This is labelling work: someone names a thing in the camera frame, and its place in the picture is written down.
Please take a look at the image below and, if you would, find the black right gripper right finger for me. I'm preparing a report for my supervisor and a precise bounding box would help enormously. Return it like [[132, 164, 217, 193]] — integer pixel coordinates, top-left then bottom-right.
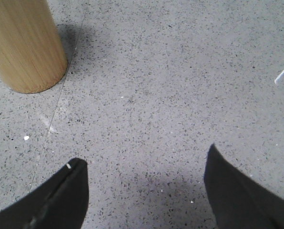
[[204, 144, 284, 229]]

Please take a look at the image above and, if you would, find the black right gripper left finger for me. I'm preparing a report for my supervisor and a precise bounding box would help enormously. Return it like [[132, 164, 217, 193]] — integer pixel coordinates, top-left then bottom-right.
[[0, 158, 89, 229]]

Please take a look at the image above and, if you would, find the bamboo cylindrical holder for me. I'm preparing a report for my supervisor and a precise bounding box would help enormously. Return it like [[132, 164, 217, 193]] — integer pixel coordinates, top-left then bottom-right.
[[0, 0, 68, 94]]

